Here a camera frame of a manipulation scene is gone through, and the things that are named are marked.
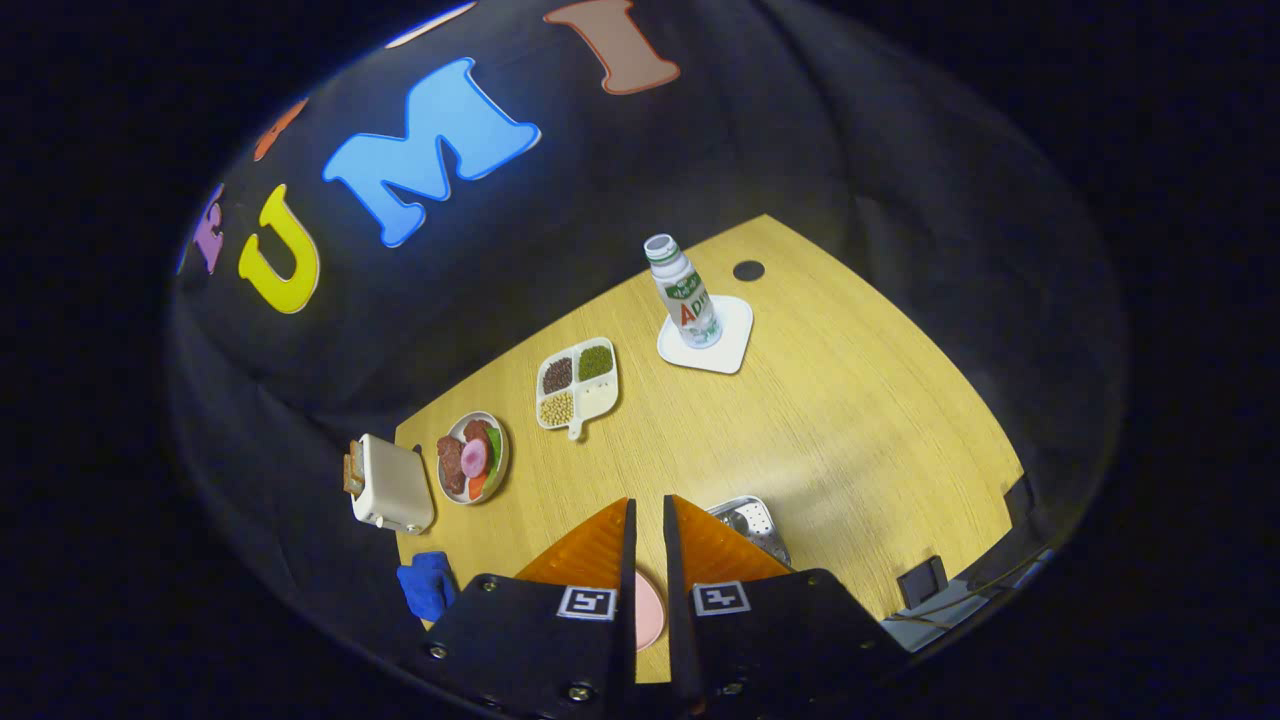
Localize white plastic drink bottle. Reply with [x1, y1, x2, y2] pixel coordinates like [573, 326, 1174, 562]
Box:
[643, 233, 723, 350]

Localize blue folded cloth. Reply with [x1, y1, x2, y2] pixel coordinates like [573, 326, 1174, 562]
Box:
[396, 551, 459, 623]

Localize white square coaster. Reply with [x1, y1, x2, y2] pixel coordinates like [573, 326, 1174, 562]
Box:
[656, 294, 754, 376]

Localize white toaster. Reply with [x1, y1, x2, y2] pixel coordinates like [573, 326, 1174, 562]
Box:
[351, 433, 437, 536]

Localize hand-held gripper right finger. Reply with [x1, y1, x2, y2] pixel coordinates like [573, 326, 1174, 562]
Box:
[662, 494, 906, 720]

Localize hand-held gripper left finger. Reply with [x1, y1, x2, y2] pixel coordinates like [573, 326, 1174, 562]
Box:
[405, 497, 638, 720]

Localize white round food plate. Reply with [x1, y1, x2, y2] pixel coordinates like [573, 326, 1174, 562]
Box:
[436, 411, 511, 506]

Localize pink plate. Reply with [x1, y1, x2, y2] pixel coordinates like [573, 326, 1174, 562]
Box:
[634, 570, 667, 652]

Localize metal wire basket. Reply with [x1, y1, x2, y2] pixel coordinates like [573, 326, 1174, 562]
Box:
[707, 495, 793, 569]

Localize white divided dish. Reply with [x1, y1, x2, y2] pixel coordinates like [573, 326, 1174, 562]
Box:
[535, 337, 620, 442]

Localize black table clamp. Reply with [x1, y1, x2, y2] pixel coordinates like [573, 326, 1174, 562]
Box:
[1003, 475, 1038, 531]
[896, 556, 949, 608]

